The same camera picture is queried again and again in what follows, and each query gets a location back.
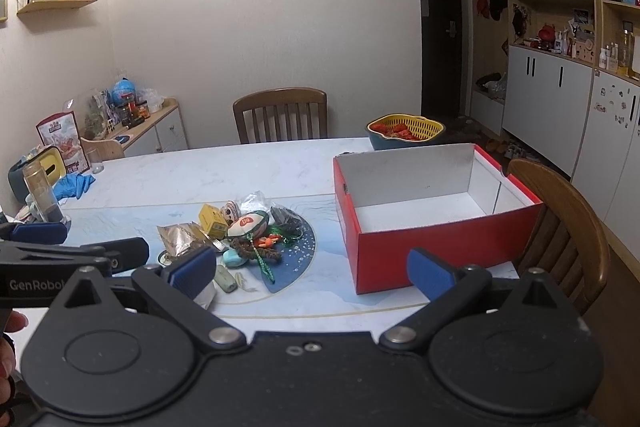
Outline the blue cloth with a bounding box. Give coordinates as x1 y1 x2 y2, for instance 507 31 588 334
54 173 96 200

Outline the clear plastic bag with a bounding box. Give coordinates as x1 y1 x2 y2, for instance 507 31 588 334
239 191 271 215

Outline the clear plastic bottle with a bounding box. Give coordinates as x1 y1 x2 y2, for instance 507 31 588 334
22 162 65 224

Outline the brown wooden chair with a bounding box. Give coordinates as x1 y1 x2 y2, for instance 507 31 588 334
507 158 611 315
232 88 328 144

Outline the white green plush toy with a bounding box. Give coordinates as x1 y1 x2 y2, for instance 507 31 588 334
227 211 271 241

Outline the dark foil packet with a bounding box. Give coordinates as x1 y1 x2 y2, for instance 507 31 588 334
270 206 304 238

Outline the red printed bag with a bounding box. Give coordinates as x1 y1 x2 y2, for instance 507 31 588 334
36 111 91 176

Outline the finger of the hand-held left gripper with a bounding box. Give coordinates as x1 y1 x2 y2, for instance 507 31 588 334
0 221 69 246
79 237 151 278

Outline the person's left hand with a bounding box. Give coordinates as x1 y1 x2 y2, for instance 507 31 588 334
0 311 29 425

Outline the brown braided cord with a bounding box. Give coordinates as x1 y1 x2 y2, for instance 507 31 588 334
231 237 283 264

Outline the white and wood wall cabinet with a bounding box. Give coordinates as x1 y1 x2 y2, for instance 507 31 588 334
465 0 640 258

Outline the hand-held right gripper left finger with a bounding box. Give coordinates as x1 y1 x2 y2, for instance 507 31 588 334
47 247 248 351

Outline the grey-green small tube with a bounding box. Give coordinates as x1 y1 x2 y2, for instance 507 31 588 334
216 266 239 293

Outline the pile of shoes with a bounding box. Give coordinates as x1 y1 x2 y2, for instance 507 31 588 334
484 137 527 160

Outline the small yellow box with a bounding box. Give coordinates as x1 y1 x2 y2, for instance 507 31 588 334
199 204 230 239

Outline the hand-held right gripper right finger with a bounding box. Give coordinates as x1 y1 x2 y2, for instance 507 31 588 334
379 248 585 353

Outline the wooden wall shelf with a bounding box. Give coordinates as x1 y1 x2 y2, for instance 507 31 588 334
16 0 98 18

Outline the blue round toy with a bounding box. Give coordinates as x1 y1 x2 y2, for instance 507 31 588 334
112 78 139 106

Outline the pale blue printed table mat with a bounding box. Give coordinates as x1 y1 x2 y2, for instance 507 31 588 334
47 193 523 324

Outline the pile of strawberries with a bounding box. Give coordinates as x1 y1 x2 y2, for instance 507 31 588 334
372 121 426 142

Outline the yellow oil bottle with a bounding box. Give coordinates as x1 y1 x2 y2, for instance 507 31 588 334
618 29 635 76

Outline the blue bowl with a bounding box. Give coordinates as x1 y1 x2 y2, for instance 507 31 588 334
367 129 447 152

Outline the yellow colander basket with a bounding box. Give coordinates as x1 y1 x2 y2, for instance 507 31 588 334
366 114 447 144

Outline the white sideboard wooden top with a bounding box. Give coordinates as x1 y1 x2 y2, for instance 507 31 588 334
80 98 190 158

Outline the red shoebox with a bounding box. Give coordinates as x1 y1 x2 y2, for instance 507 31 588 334
333 143 544 295

